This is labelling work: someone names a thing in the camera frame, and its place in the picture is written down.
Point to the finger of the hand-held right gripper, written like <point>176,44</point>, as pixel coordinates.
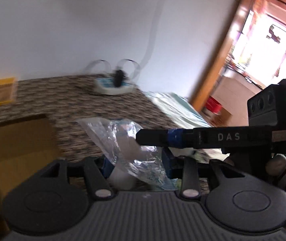
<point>175,136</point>

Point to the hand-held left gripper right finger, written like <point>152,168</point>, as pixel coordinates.
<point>167,164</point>

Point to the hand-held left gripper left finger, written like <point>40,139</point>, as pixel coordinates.
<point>105,168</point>

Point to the clear plastic bag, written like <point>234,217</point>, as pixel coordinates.
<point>122,135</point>

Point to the brown cardboard box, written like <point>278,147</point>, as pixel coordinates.
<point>15,143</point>

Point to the teal bed sheet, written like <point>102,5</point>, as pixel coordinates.
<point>180,110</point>

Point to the red box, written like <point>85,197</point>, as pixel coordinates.
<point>213,105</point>

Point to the patterned table cloth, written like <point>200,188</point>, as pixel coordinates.
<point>87,105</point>

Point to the white power strip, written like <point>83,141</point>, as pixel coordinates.
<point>112,87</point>

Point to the black charger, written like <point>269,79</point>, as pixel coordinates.
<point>118,78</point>

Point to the wooden door frame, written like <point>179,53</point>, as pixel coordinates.
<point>223,42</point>

